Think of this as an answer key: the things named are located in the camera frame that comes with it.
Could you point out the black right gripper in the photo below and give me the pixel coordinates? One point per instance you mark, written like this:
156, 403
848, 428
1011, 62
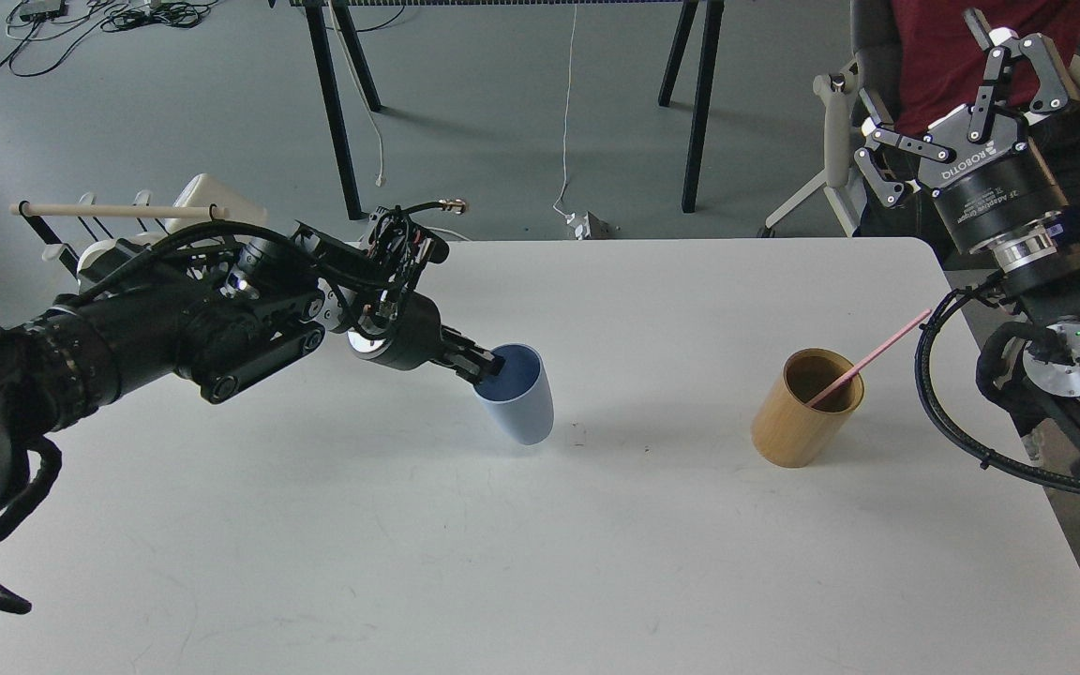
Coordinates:
995, 192

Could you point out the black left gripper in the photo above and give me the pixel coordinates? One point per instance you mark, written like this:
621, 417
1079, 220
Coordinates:
420, 337

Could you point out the light blue plastic cup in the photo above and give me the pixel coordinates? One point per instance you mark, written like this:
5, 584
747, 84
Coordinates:
518, 397

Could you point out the pink chopstick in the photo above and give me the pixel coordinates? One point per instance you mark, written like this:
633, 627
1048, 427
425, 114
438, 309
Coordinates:
852, 372

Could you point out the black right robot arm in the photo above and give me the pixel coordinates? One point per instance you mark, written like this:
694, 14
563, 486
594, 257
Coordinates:
999, 56

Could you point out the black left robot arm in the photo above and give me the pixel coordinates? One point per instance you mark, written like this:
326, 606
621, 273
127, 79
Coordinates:
225, 305

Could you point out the grey office chair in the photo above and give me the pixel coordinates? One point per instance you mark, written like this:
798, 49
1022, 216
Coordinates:
835, 141

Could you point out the white power adapter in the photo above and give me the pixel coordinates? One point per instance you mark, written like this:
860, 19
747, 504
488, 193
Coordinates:
587, 226

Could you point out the black trestle table legs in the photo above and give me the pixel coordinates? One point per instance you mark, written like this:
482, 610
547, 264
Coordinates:
508, 98

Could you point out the white mug on rack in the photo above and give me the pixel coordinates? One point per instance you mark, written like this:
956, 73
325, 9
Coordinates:
204, 191

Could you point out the bamboo cylindrical holder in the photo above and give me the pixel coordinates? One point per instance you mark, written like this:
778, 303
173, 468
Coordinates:
792, 428

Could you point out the wooden rack dowel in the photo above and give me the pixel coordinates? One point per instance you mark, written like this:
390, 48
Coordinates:
28, 209

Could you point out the black wire rack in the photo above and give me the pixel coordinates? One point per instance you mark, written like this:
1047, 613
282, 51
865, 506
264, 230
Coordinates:
73, 242

